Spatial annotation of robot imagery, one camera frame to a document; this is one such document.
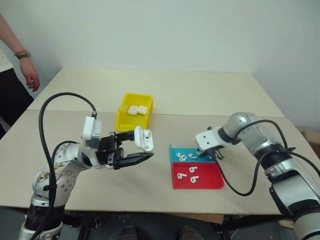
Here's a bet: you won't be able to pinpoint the person's hand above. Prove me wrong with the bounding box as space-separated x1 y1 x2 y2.
25 70 41 92

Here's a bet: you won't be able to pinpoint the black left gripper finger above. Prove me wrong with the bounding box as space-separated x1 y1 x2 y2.
113 152 155 171
116 129 138 144

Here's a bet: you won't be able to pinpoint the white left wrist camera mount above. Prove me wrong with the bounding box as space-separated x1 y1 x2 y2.
81 115 104 151

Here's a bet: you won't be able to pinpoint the yellow plastic bin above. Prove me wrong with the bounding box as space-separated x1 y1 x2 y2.
114 92 155 133

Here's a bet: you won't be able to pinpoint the blue tray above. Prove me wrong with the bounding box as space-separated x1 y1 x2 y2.
169 143 219 164

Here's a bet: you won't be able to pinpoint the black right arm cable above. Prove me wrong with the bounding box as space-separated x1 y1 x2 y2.
213 119 320 197

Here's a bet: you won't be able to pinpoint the brown cardboard box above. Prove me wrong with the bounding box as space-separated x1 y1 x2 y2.
296 126 320 151

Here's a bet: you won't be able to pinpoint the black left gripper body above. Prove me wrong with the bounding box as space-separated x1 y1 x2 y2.
95 131 125 170

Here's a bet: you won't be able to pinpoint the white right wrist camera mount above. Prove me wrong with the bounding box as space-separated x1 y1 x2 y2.
195 128 221 152

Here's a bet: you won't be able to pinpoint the person's black trousers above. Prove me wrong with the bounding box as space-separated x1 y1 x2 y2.
0 67 35 140

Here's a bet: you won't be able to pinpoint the olive wrist watch band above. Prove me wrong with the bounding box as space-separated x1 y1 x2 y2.
13 50 32 60

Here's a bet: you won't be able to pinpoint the red tray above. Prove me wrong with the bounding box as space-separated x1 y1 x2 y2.
170 161 226 190

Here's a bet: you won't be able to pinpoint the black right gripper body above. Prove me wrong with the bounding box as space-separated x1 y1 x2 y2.
199 146 225 161

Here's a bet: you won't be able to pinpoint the dark rounded shape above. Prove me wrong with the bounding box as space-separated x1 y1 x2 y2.
119 225 138 240
176 225 199 240

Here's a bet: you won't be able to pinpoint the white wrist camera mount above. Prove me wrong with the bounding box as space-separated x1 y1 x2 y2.
81 115 104 151
195 128 221 152

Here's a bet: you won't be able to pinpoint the person's white shirt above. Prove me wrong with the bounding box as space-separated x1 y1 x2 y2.
0 47 14 74

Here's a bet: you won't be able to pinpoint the black table frame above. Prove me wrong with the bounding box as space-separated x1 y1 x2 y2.
0 206 298 240

